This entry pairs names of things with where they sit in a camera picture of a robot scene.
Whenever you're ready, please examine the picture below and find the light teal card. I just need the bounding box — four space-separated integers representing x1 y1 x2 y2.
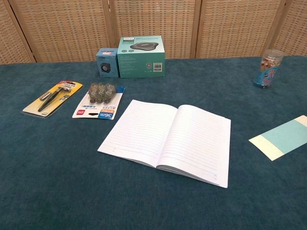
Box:
248 115 307 161

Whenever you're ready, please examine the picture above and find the teal table cloth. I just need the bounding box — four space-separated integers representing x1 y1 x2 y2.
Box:
0 56 307 230

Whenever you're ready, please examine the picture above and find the white lined notebook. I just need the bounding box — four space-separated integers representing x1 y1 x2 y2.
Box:
97 99 232 189

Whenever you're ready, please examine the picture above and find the yellow razor blister pack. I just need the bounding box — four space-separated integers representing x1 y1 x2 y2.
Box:
22 80 83 118

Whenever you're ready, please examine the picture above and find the clear jar with blue label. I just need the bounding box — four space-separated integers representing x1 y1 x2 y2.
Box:
253 49 285 89

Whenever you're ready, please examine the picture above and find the large teal speaker box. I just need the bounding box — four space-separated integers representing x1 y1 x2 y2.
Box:
117 35 165 79

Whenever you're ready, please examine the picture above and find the woven wooden folding screen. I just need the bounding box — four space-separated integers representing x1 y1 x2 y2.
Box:
0 0 307 64

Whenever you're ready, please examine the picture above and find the small blue speaker box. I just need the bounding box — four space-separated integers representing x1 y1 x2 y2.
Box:
95 48 120 78

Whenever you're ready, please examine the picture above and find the correction tape blister pack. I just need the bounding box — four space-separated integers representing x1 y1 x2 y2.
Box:
71 82 126 120

